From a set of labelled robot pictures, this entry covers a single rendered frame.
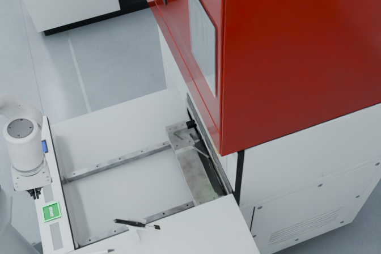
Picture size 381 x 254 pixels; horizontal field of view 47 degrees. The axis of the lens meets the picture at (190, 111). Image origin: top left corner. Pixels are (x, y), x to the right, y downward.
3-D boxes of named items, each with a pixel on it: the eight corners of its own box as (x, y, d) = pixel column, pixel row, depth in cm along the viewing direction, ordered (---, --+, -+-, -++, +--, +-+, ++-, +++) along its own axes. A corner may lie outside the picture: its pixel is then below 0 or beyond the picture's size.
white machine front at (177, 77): (166, 53, 203) (157, -19, 171) (238, 208, 158) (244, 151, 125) (160, 54, 203) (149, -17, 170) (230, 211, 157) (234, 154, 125)
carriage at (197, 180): (184, 127, 175) (184, 122, 173) (219, 207, 155) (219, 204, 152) (165, 133, 174) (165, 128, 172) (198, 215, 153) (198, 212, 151)
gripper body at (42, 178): (45, 147, 124) (49, 168, 132) (6, 154, 120) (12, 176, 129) (50, 169, 119) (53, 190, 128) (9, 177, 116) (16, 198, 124)
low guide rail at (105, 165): (191, 136, 176) (191, 132, 174) (193, 140, 175) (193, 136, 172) (68, 178, 168) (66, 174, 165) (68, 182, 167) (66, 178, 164)
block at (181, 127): (185, 124, 172) (184, 119, 170) (187, 131, 171) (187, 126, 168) (165, 130, 171) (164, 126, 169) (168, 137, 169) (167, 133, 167)
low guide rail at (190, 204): (217, 195, 161) (217, 191, 158) (219, 199, 160) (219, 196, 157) (83, 244, 153) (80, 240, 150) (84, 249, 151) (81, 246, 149)
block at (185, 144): (191, 140, 168) (191, 136, 166) (195, 147, 166) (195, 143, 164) (172, 147, 167) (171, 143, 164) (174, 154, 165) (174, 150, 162)
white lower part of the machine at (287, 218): (279, 111, 281) (299, 13, 215) (349, 228, 235) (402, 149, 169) (173, 147, 270) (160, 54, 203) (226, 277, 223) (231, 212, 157)
